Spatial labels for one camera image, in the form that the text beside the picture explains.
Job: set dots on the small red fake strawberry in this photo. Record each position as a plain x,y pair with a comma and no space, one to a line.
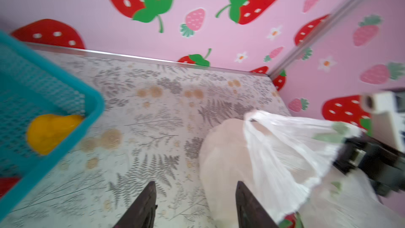
6,184

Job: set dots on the white lemon print plastic bag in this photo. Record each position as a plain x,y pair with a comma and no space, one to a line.
287,163

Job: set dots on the teal plastic mesh basket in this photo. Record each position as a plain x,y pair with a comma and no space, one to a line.
45,112

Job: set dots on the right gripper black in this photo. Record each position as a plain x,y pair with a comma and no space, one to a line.
383,165

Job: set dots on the pink fake dragon fruit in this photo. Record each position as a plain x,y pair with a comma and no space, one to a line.
291,221

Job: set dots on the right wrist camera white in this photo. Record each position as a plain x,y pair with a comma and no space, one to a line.
387,111

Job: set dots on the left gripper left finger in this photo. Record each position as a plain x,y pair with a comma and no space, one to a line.
142,212

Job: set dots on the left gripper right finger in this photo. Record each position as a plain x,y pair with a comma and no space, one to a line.
250,213

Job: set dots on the orange yellow fake mango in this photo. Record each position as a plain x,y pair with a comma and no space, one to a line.
48,131

